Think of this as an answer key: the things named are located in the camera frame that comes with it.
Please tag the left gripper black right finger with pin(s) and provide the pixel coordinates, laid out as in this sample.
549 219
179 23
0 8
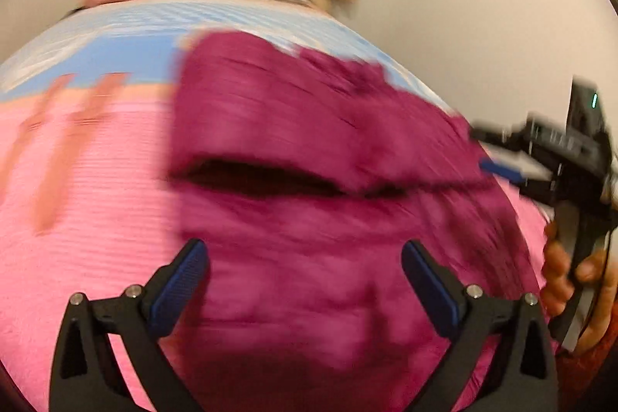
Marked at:
522 374

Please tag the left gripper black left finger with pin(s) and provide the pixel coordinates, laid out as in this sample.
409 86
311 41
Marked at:
85 374

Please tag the person's right hand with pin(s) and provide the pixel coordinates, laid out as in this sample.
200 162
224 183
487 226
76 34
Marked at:
598 270

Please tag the magenta quilted puffer jacket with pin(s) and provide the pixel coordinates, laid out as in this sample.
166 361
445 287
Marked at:
305 175

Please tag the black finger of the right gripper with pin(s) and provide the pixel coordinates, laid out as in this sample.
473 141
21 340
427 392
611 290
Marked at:
513 140
510 174

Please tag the pink and blue bedspread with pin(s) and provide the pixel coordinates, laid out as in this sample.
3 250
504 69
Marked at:
87 203

